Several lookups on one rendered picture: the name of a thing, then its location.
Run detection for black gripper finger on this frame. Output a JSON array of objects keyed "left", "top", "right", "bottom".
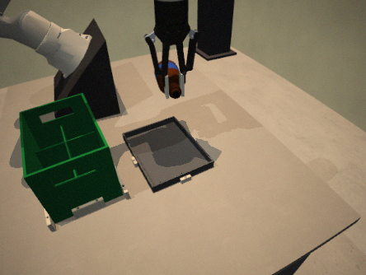
[
  {"left": 176, "top": 29, "right": 200, "bottom": 97},
  {"left": 144, "top": 32, "right": 171, "bottom": 99}
]

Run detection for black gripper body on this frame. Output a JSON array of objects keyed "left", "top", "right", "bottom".
[{"left": 153, "top": 0, "right": 190, "bottom": 46}]

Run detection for brown bottle with blue label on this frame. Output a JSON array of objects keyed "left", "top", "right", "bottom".
[{"left": 154, "top": 60, "right": 181, "bottom": 99}]

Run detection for dark green divided crate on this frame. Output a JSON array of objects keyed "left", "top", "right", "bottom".
[{"left": 19, "top": 93, "right": 123, "bottom": 224}]

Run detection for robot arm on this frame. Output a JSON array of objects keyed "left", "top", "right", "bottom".
[{"left": 0, "top": 0, "right": 92, "bottom": 78}]

